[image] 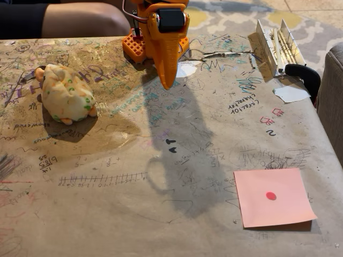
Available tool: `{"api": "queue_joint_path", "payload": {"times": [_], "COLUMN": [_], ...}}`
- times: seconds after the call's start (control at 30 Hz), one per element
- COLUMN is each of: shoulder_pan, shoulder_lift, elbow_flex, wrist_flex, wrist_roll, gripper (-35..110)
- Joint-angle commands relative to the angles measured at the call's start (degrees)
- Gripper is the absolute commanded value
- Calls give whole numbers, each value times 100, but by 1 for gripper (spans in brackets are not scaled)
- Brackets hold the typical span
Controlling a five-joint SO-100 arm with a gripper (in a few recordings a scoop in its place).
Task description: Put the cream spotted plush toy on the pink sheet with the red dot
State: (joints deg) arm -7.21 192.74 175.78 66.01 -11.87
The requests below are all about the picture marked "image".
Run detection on cream spotted plush toy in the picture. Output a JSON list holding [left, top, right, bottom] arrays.
[[34, 63, 99, 125]]

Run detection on small black table clamp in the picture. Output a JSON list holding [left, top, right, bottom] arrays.
[[131, 10, 142, 37]]

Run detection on grey yellow patterned rug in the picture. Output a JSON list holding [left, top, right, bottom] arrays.
[[180, 0, 343, 81]]

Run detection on person's bare leg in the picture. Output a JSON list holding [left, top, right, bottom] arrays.
[[41, 2, 131, 39]]

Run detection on pale wooden stick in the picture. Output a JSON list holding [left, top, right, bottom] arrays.
[[272, 28, 285, 72]]

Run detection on white paper scrap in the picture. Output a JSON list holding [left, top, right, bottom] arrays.
[[272, 85, 312, 104]]

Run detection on dark shorts fabric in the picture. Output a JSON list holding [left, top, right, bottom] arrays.
[[0, 0, 61, 40]]

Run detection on grey upholstered armchair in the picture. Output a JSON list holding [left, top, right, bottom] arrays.
[[316, 42, 343, 161]]

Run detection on scribbled brown paper table cover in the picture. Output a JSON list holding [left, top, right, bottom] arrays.
[[0, 33, 343, 257]]

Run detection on pink sticky note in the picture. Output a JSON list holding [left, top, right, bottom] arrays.
[[233, 168, 318, 229]]

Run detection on red white servo cable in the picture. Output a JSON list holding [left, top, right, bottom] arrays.
[[122, 0, 147, 24]]

